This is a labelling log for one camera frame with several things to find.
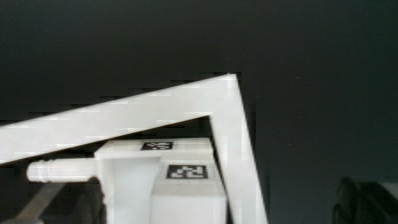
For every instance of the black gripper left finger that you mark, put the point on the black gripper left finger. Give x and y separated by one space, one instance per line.
75 208

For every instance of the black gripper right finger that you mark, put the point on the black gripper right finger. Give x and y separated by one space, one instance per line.
366 202

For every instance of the white chair seat part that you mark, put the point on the white chair seat part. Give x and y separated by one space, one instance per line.
125 166

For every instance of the white chair leg with tag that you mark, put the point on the white chair leg with tag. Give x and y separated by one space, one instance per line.
189 200

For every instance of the white frame border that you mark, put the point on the white frame border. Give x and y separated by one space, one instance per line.
205 98

